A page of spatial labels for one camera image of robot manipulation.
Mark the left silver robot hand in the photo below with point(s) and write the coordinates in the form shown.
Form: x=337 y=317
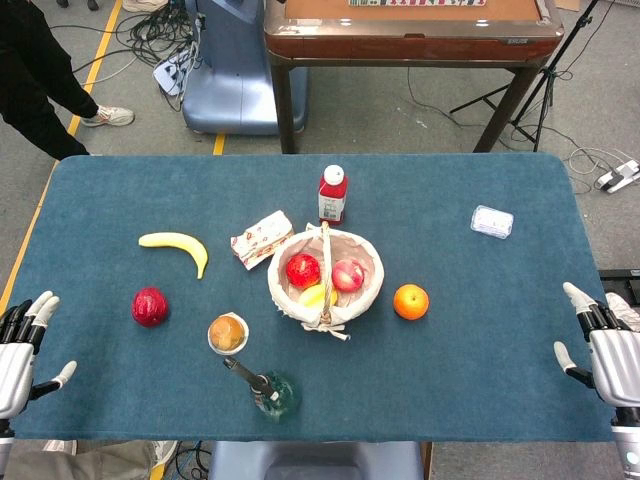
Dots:
x=12 y=362

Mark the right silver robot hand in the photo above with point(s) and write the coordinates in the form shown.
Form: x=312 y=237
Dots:
x=615 y=365

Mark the orange fruit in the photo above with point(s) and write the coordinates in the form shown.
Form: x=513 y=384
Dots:
x=411 y=302

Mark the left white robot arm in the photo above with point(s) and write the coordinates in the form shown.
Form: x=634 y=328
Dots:
x=4 y=450

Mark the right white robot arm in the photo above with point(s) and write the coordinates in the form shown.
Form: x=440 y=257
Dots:
x=627 y=445

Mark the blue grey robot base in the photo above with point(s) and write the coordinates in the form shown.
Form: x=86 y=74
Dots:
x=235 y=65

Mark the white lined wicker basket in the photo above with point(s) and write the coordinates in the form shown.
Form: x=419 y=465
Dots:
x=326 y=280

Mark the white shoe with laces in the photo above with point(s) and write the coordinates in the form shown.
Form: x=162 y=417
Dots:
x=625 y=310

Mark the khaki trouser leg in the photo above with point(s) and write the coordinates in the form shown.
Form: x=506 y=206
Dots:
x=75 y=460

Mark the clear plastic box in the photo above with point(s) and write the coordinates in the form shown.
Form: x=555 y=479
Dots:
x=492 y=222

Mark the white power strip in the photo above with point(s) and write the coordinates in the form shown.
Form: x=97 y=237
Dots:
x=618 y=176

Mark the yellow banana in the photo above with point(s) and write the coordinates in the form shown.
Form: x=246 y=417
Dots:
x=182 y=246

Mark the bread bun in paper cup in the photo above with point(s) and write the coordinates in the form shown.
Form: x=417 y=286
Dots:
x=228 y=333

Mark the green glass bottle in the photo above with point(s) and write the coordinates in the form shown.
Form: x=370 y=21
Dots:
x=272 y=392

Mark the white sneaker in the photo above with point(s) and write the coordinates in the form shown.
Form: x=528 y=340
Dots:
x=110 y=116

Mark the red patterned snack packet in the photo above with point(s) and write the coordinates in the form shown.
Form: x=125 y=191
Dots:
x=260 y=239

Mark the pink red peach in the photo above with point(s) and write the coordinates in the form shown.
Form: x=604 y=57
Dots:
x=348 y=275

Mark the person in black clothes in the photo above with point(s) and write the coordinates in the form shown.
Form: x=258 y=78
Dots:
x=35 y=75

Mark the black tripod stand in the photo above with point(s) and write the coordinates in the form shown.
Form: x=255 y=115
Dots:
x=540 y=85

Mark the blue table cloth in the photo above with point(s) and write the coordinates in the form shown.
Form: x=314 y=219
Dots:
x=320 y=375

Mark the shiny red apple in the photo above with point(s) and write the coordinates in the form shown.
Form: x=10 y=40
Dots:
x=303 y=270

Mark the yellow lemon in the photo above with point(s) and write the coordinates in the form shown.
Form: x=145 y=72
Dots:
x=315 y=297

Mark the blue grey robot torso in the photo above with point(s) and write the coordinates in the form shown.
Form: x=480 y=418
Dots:
x=315 y=460

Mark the red juice bottle white cap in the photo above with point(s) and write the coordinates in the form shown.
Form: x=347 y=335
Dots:
x=332 y=197

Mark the brown mahjong table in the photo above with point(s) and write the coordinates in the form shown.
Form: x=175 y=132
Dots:
x=415 y=35

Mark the row of mahjong tiles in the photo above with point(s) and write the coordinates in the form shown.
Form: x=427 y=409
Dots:
x=416 y=2

